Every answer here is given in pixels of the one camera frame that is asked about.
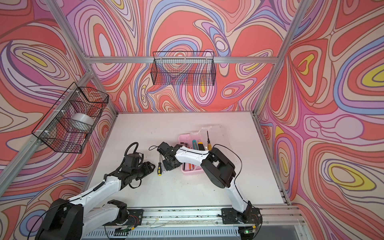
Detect teal utility knife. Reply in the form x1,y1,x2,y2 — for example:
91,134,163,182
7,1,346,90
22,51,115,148
192,140,198,150

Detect orange handled screwdriver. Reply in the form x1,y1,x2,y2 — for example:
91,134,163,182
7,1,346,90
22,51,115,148
207,131,212,151

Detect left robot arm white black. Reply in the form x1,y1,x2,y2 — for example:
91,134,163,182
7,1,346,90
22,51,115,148
35,153,156,240

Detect pink translucent plastic tool box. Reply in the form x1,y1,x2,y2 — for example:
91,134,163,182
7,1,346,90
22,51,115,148
178,125,237,163

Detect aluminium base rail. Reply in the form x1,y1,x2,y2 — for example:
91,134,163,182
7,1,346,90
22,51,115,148
81,207,313,240

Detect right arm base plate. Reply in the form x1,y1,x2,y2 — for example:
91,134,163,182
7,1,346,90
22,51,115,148
218,208,263,226

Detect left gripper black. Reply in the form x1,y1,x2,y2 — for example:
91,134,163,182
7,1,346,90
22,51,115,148
130,160,156,180

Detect black yellow utility knife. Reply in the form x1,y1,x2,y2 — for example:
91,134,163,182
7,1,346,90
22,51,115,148
198,142,206,151

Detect grey duct tape roll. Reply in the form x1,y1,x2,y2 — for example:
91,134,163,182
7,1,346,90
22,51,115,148
71,113,95,126

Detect black wire basket back wall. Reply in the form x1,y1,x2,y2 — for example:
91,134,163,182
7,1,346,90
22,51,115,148
151,51,217,87

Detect black wire basket left wall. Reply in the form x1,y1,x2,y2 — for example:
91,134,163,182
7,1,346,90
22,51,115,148
32,82,109,154

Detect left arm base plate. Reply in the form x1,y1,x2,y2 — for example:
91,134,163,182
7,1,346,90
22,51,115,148
104,209,144,227

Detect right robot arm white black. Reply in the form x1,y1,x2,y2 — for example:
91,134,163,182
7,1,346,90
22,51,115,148
156,142,263,226

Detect black wire basket wall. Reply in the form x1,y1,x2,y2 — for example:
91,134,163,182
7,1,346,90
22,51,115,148
32,82,109,154
151,51,217,87

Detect black yellow small screwdriver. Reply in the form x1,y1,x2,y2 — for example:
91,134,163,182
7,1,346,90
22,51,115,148
157,154,163,176

